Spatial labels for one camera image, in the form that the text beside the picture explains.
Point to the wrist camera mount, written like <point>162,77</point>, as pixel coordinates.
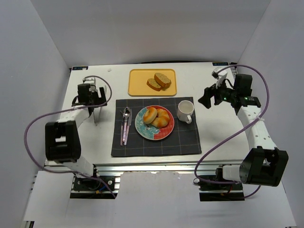
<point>220,75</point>
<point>92,82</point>

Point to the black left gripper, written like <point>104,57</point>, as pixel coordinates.
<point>95,102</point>

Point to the ring-shaped bagel bread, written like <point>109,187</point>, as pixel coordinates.
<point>150,115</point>

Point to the rear bread slice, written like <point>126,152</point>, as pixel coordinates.
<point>162,80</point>

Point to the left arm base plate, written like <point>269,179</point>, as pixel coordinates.
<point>83,188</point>

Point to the red and teal plate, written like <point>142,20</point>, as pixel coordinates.
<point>150,132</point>

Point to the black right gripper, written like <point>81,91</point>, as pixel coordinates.
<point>212,93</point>

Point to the aluminium frame rail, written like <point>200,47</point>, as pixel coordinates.
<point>207,168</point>

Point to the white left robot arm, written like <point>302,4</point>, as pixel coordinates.
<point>62,142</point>

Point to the pink-handled knife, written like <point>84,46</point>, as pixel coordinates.
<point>128,126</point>

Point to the yellow tray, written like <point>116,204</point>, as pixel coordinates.
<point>138,83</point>

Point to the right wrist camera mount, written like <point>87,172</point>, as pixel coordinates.
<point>220,75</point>

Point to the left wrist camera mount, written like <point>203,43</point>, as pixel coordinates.
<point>92,82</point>

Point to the white mug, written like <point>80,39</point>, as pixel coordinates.
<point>185,111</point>

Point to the orange striped round bread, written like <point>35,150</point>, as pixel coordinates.
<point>162,119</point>

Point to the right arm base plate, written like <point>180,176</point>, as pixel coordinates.
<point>219,192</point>

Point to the dark checked placemat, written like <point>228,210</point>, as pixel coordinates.
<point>184,139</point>

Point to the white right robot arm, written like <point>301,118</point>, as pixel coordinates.
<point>265,163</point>

